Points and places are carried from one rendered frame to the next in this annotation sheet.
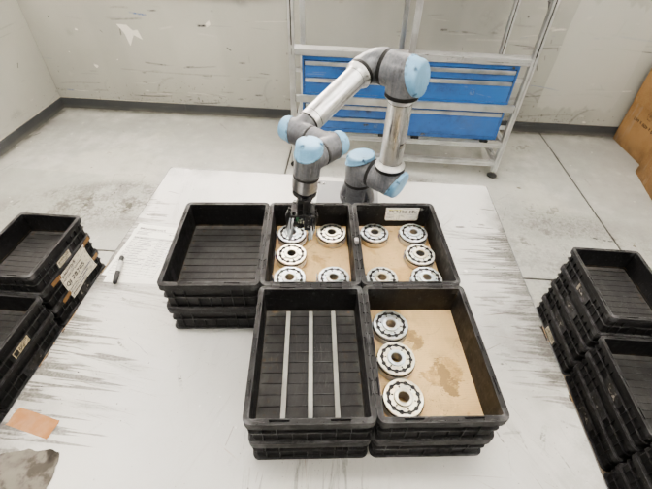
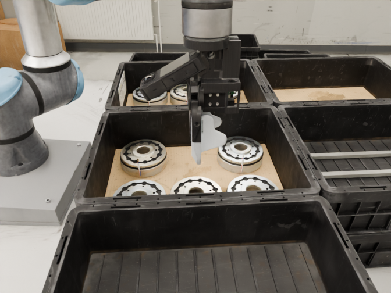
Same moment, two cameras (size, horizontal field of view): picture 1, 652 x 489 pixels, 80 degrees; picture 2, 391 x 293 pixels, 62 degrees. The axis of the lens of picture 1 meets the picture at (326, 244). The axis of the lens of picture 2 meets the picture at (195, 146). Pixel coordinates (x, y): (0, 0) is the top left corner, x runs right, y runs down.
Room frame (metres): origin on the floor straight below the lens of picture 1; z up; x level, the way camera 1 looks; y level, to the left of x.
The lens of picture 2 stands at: (0.96, 0.57, 1.30)
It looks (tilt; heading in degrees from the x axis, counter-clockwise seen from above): 36 degrees down; 269
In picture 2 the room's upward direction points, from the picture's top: straight up
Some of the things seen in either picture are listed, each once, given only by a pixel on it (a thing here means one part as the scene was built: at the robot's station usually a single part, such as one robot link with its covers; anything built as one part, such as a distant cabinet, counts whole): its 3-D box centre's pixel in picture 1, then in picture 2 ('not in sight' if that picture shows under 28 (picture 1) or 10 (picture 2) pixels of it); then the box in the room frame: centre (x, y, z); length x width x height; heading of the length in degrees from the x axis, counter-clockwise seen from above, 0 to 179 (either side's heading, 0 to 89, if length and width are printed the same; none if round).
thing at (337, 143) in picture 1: (325, 146); not in sight; (1.02, 0.01, 1.23); 0.11 x 0.11 x 0.08; 53
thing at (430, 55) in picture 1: (410, 54); not in sight; (2.90, -0.55, 0.91); 1.70 x 0.10 x 0.05; 87
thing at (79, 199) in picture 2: (310, 242); (194, 149); (0.95, 0.05, 0.92); 0.40 x 0.30 x 0.02; 3
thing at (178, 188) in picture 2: (291, 254); (196, 195); (0.95, 0.12, 0.86); 0.10 x 0.10 x 0.01
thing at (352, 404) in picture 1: (310, 357); (382, 161); (0.55, 0.03, 0.87); 0.40 x 0.30 x 0.11; 3
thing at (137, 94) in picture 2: (413, 233); (149, 92); (1.08, -0.32, 0.86); 0.10 x 0.10 x 0.01
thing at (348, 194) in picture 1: (357, 188); (13, 142); (1.42, -0.13, 0.81); 0.15 x 0.15 x 0.10
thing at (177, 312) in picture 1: (226, 274); not in sight; (0.94, 0.35, 0.76); 0.40 x 0.30 x 0.12; 3
